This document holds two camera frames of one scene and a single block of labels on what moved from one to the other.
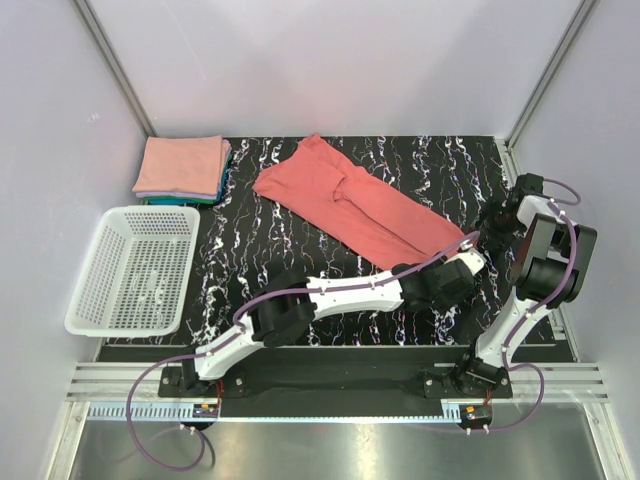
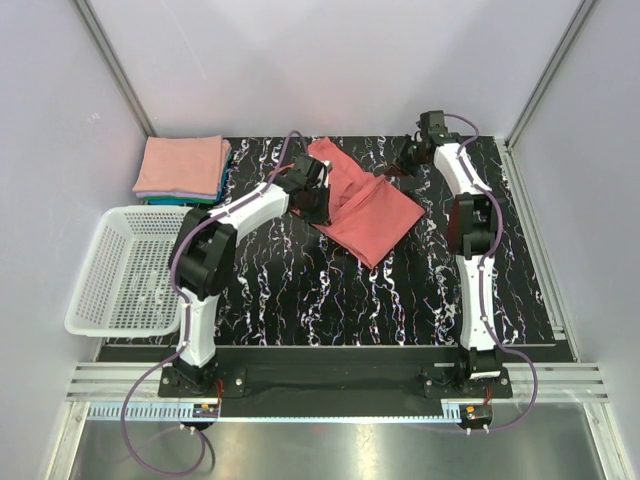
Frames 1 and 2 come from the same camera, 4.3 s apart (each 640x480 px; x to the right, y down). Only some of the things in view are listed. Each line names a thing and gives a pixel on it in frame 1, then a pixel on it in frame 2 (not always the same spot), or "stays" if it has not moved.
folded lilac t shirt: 189,195 stays
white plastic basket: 137,277 stays
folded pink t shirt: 186,165 stays
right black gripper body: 498,226 to 409,156
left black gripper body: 447,301 to 316,206
